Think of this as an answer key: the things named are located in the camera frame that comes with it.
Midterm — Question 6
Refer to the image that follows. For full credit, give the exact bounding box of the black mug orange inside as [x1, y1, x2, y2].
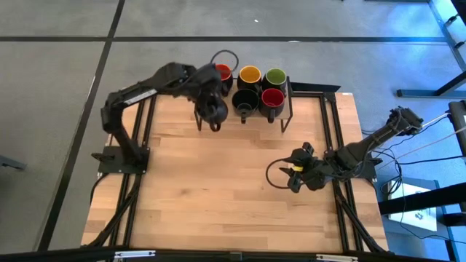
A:
[214, 63, 234, 98]

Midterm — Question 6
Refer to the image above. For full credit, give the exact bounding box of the white power cable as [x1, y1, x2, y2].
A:
[418, 112, 452, 129]

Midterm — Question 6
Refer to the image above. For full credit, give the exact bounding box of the black mug red inside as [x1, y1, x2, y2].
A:
[258, 87, 286, 124]

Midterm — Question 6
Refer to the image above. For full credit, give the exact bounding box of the black mug green inside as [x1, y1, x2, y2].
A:
[261, 67, 288, 96]

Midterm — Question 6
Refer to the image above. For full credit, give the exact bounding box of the black desk beam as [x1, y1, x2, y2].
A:
[378, 181, 466, 215]

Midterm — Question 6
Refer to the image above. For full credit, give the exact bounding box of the black aluminium table frame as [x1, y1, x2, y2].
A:
[82, 89, 390, 255]

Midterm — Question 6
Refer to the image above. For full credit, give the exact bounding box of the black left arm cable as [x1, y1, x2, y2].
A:
[210, 49, 240, 74]

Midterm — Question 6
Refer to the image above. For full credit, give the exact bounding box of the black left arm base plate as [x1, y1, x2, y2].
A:
[90, 145, 151, 175]

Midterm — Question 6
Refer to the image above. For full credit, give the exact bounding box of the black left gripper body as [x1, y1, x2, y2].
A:
[189, 64, 224, 106]

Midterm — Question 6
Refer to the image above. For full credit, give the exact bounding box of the black front beam with brackets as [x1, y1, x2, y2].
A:
[0, 247, 466, 262]

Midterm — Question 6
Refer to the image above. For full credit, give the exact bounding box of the white box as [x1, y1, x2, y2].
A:
[387, 180, 438, 232]

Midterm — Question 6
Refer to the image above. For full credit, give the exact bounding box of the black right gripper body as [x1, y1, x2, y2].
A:
[296, 151, 328, 191]

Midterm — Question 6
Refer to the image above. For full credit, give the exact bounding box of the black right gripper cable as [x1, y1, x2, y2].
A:
[265, 158, 292, 190]

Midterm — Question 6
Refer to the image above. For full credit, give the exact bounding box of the wooden shelf with metal legs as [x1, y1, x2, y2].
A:
[193, 78, 294, 134]

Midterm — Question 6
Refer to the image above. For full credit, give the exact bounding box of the all black mug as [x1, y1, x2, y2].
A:
[231, 88, 260, 124]
[198, 97, 229, 132]

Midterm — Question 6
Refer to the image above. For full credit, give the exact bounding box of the black mug yellow inside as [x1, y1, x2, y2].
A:
[237, 65, 264, 94]

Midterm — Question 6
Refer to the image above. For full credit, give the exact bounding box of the black flat plate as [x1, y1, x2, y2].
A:
[291, 82, 341, 94]

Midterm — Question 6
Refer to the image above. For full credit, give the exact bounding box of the black stand frame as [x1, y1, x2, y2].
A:
[396, 0, 466, 99]

